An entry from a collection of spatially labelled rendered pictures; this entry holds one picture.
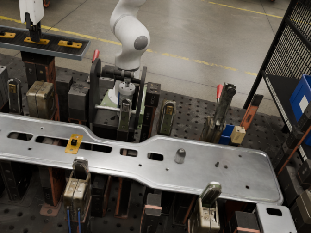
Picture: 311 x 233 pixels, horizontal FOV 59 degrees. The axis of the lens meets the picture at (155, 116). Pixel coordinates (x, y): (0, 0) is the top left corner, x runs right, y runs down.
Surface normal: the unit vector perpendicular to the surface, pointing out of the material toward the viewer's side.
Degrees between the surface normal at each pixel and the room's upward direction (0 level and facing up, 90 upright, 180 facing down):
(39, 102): 90
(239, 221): 0
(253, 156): 0
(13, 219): 0
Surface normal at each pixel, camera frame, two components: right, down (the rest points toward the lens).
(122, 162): 0.15, -0.76
